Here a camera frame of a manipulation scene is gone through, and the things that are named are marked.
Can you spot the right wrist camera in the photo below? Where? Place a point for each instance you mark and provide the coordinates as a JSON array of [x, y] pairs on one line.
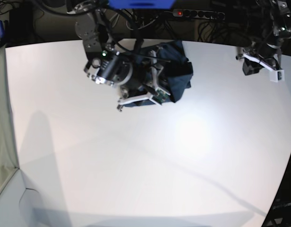
[[160, 97]]

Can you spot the dark blue t-shirt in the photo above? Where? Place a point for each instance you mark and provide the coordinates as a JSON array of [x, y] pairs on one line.
[[178, 70]]

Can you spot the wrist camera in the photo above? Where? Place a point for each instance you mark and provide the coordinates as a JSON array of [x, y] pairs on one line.
[[160, 97], [277, 75]]

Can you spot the grey-green fabric curtain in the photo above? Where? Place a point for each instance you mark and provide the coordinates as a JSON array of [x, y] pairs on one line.
[[8, 155]]

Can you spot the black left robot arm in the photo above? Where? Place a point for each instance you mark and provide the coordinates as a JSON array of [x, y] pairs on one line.
[[269, 29]]

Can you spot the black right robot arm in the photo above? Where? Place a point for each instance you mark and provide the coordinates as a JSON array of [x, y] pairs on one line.
[[102, 47]]

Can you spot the blue plastic bin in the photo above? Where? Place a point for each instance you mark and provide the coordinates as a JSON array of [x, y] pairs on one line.
[[141, 4]]

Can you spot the blue cylinder object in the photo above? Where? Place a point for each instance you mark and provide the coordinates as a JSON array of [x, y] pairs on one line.
[[2, 30]]

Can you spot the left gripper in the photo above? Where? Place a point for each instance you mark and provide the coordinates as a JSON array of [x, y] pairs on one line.
[[253, 56]]

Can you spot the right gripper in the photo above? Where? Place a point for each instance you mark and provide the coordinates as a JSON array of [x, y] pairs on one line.
[[138, 82]]

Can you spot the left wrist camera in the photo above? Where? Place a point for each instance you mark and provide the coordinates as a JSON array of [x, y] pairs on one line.
[[277, 75]]

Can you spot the black power strip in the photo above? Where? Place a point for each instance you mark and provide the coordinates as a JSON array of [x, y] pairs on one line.
[[192, 13]]

